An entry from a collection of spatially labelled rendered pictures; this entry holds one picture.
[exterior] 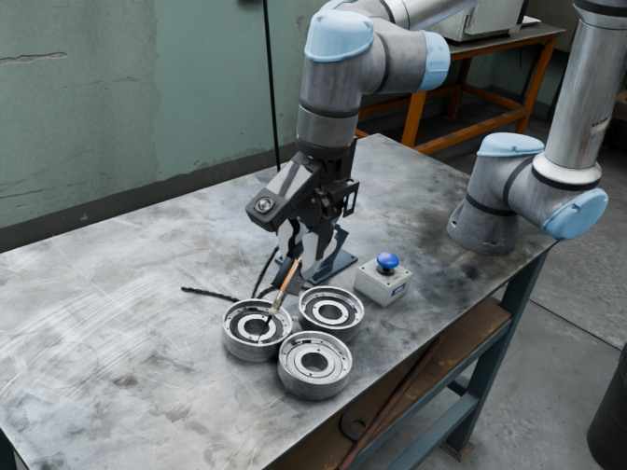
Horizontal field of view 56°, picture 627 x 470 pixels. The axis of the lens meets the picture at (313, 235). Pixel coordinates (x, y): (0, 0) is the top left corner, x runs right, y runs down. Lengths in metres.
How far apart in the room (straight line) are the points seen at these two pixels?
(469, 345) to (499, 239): 0.29
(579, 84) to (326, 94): 0.47
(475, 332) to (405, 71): 0.84
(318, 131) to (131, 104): 1.88
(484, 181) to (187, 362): 0.67
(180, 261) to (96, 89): 1.47
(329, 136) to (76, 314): 0.49
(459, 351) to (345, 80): 0.83
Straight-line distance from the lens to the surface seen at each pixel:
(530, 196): 1.14
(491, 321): 1.51
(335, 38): 0.69
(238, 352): 0.87
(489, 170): 1.20
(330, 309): 0.97
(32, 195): 2.50
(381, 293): 1.02
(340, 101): 0.71
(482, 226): 1.24
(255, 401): 0.84
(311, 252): 0.81
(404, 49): 0.75
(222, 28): 2.73
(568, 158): 1.09
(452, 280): 1.15
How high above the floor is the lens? 1.43
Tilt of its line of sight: 32 degrees down
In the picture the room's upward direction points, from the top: 9 degrees clockwise
